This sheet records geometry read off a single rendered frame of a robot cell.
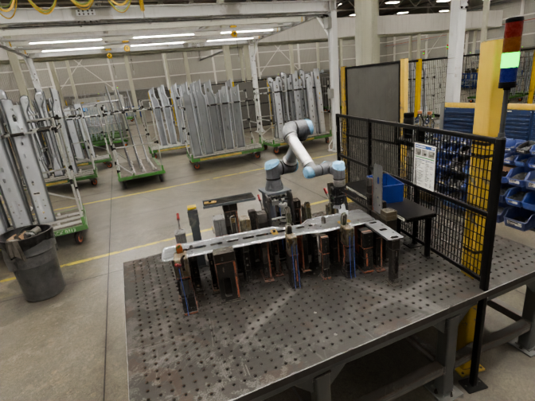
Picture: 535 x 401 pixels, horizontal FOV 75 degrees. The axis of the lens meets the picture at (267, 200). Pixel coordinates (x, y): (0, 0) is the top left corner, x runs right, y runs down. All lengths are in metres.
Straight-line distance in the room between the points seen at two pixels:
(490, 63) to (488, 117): 0.26
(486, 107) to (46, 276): 4.05
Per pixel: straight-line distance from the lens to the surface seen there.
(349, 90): 5.21
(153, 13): 7.98
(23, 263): 4.27
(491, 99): 2.13
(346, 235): 2.17
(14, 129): 5.83
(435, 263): 2.54
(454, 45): 6.58
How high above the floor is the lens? 1.93
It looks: 19 degrees down
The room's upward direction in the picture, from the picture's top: 6 degrees counter-clockwise
